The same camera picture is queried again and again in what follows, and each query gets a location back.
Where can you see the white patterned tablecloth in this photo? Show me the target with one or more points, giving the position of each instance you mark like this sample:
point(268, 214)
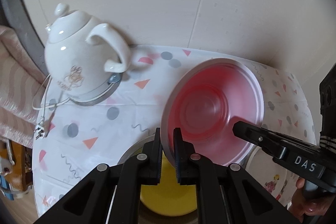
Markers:
point(81, 137)

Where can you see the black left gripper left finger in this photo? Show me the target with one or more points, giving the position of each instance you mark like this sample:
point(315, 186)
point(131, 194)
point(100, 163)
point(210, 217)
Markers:
point(156, 158)

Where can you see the white floral plate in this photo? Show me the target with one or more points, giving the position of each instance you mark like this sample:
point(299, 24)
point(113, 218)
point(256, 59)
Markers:
point(278, 181)

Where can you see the stainless steel bowl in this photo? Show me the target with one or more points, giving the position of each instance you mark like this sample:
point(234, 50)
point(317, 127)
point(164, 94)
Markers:
point(145, 215)

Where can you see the person's right hand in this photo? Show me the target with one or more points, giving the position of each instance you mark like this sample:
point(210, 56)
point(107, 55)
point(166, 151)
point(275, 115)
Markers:
point(300, 206)

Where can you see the white ceramic electric kettle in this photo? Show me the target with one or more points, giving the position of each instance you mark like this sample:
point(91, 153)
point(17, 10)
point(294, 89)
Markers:
point(85, 56)

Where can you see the red plastic bowl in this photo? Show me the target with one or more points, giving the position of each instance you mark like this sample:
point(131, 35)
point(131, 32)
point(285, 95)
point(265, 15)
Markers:
point(206, 103)

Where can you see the pink striped cloth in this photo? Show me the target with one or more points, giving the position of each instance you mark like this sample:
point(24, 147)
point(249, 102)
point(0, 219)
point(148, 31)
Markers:
point(20, 83)

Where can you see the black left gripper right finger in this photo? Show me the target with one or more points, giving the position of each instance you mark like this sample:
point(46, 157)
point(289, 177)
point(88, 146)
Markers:
point(183, 163)

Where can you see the yellow plastic bowl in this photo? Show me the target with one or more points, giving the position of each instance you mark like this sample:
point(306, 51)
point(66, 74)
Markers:
point(169, 198)

